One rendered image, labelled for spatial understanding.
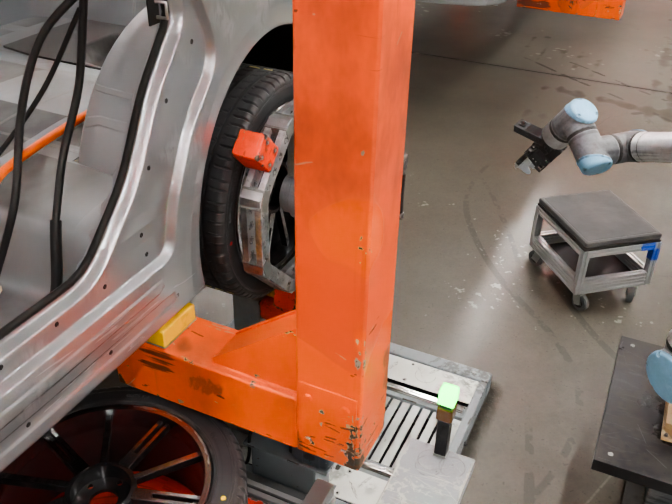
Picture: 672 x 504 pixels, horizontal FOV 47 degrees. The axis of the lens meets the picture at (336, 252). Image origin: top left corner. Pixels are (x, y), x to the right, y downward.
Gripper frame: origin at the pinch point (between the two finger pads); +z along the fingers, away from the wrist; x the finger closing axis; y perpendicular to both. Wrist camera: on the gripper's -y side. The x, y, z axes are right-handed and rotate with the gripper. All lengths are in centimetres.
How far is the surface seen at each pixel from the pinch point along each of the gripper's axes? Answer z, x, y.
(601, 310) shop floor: 59, 34, 67
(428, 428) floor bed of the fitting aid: 38, -71, 45
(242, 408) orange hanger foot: -14, -128, 1
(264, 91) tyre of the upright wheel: -31, -74, -56
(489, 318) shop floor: 69, -3, 38
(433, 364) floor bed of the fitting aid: 51, -47, 33
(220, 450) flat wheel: -8, -137, 5
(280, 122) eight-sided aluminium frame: -32, -77, -47
